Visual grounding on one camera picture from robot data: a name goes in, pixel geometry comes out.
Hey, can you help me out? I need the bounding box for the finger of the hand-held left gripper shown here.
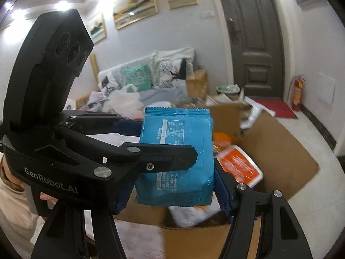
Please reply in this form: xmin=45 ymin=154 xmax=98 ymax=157
xmin=63 ymin=110 xmax=144 ymax=137
xmin=103 ymin=144 xmax=199 ymax=174

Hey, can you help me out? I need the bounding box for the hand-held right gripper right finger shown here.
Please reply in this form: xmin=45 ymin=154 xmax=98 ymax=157
xmin=214 ymin=164 xmax=314 ymax=259

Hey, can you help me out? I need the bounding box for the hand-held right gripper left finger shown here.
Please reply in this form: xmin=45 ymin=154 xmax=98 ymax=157
xmin=30 ymin=184 xmax=136 ymax=259

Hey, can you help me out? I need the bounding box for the blue snack packet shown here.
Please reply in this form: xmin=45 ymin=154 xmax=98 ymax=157
xmin=134 ymin=106 xmax=216 ymax=207

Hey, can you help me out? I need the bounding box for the brown cardboard box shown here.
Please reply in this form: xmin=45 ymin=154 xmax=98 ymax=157
xmin=186 ymin=69 xmax=209 ymax=101
xmin=118 ymin=101 xmax=322 ymax=259

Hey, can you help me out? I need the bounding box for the person's left hand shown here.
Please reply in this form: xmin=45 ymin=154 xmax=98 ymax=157
xmin=39 ymin=191 xmax=59 ymax=217

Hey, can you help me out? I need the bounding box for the white plastic bag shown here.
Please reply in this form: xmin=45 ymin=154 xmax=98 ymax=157
xmin=109 ymin=84 xmax=144 ymax=120

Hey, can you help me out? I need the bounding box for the orange snack packet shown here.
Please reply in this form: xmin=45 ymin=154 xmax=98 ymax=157
xmin=213 ymin=132 xmax=264 ymax=187

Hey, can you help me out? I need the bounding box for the covered sofa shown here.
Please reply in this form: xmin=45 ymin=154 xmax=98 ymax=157
xmin=98 ymin=47 xmax=195 ymax=106

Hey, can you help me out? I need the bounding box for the white tree-print cushion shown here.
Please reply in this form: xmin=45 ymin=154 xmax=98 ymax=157
xmin=98 ymin=75 xmax=122 ymax=98
xmin=153 ymin=58 xmax=187 ymax=87

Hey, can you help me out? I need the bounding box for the wooden plank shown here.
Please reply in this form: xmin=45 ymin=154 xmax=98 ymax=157
xmin=89 ymin=54 xmax=99 ymax=86

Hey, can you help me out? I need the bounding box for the teal cushion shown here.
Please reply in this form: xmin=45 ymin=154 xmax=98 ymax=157
xmin=121 ymin=64 xmax=152 ymax=92

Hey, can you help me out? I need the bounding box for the clear plastic tray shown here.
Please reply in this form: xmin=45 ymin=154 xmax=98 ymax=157
xmin=175 ymin=97 xmax=209 ymax=109

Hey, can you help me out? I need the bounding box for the small framed sunset painting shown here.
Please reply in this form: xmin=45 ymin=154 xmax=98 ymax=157
xmin=87 ymin=12 xmax=107 ymax=45

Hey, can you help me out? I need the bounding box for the closed brown cardboard box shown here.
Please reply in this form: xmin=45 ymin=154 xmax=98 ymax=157
xmin=186 ymin=69 xmax=209 ymax=101

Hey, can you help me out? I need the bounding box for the bin with green bag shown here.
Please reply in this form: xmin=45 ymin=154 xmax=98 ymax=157
xmin=215 ymin=84 xmax=241 ymax=98

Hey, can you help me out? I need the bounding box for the red door mat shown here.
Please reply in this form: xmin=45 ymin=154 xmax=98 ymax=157
xmin=253 ymin=99 xmax=299 ymax=119

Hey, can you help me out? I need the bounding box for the person's cream sweater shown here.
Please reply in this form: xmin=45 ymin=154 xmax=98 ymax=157
xmin=0 ymin=178 xmax=47 ymax=251

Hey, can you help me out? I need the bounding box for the wide framed landscape painting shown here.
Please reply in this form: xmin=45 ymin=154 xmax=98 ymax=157
xmin=112 ymin=0 xmax=159 ymax=31

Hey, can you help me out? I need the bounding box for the red fire extinguisher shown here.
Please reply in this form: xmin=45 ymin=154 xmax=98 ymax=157
xmin=290 ymin=75 xmax=306 ymax=112

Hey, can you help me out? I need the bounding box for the dark grey door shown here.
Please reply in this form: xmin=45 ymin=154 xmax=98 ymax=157
xmin=215 ymin=0 xmax=287 ymax=101

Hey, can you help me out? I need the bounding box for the door handle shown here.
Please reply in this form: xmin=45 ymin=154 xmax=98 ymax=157
xmin=227 ymin=17 xmax=241 ymax=44

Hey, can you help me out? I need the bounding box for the white wall panel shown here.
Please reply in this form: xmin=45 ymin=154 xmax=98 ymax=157
xmin=318 ymin=72 xmax=335 ymax=106

